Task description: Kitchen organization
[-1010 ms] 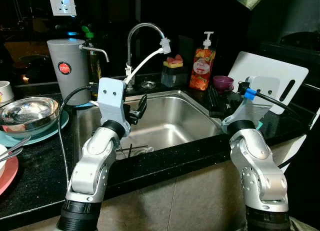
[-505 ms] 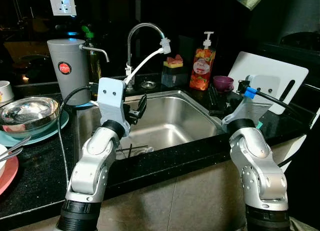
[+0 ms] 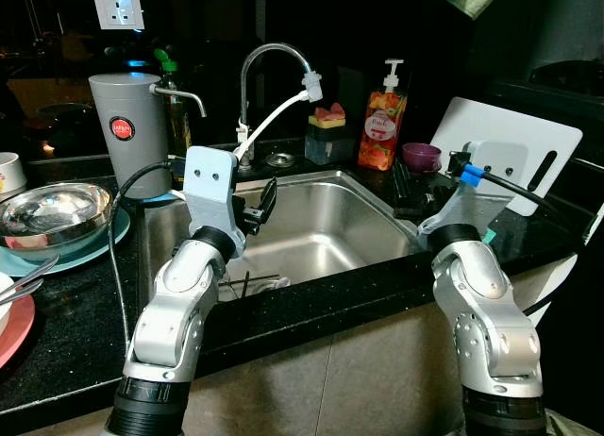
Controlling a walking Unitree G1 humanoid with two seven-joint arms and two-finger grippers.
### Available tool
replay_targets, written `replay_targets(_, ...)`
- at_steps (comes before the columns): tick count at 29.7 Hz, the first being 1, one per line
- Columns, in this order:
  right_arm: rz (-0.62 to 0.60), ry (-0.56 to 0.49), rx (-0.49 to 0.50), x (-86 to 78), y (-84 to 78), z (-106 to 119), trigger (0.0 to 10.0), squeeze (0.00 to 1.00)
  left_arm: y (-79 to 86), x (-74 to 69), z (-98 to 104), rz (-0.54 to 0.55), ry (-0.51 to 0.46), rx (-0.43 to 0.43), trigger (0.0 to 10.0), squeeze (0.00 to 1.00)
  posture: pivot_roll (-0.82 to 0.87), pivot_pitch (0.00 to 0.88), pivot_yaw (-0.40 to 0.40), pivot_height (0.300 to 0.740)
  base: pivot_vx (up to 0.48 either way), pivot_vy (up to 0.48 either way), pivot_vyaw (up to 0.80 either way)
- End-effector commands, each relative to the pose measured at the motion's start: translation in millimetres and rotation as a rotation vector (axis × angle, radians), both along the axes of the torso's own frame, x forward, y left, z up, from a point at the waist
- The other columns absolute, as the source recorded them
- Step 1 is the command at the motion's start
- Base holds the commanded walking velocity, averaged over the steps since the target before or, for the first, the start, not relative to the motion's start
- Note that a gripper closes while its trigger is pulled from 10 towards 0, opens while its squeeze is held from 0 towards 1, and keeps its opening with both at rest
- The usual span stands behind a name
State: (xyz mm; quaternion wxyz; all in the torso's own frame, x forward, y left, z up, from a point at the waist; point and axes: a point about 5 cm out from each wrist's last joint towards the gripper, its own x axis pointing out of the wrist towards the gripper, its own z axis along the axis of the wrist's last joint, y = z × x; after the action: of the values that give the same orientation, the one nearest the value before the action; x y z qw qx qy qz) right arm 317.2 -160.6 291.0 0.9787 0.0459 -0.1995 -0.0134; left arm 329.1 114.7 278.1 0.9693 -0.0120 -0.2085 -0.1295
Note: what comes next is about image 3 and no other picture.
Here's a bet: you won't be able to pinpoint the stainless steel sink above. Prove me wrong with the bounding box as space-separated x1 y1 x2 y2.
137 168 440 310

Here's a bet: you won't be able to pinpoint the small white bowl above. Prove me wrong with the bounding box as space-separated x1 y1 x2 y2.
0 271 16 310

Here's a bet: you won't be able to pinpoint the dark sponge holder box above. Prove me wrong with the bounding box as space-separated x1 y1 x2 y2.
304 125 357 166

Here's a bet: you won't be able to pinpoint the white wall socket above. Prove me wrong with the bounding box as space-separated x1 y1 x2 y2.
91 0 145 31

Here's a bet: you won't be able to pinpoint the purple cup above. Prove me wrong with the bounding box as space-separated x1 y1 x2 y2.
402 143 443 173

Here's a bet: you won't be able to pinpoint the orange pump soap bottle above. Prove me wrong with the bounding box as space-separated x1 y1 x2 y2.
357 59 410 171

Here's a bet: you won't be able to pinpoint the grey water filter canister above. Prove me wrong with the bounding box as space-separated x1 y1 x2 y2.
89 73 209 199

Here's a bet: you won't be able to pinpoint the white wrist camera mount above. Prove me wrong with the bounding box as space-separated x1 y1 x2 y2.
418 141 531 237
181 145 243 237

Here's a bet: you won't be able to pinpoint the green capped oil bottle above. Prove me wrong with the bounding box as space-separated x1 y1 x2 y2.
154 47 194 159

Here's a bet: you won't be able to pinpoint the teal plate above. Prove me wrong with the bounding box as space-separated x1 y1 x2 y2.
0 205 131 278

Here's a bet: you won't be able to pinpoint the metal tongs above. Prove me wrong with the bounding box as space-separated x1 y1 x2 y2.
0 255 59 307

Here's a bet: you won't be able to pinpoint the white printed cup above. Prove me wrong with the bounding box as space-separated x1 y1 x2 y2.
0 152 25 196

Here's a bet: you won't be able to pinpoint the white cutting board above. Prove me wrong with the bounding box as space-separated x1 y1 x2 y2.
429 97 584 217

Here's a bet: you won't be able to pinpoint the olive woven sack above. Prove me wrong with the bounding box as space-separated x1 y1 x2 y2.
545 412 604 436

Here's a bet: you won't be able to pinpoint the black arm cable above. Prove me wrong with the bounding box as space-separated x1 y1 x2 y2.
451 153 597 316
109 158 190 361

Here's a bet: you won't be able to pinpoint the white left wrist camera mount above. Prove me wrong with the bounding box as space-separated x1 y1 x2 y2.
181 145 243 237

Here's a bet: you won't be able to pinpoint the stainless steel bowl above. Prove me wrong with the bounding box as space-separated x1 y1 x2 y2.
0 182 114 260

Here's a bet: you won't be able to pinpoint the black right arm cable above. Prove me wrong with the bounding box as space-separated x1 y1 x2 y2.
451 153 597 316

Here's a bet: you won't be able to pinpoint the chrome gooseneck faucet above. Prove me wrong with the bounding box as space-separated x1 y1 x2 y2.
238 43 312 168

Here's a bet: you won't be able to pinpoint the red plate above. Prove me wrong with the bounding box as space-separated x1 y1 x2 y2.
0 290 37 371

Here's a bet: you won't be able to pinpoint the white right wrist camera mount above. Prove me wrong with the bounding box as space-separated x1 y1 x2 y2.
418 141 531 237

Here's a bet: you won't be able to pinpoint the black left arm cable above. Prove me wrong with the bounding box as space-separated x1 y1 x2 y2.
109 158 190 361

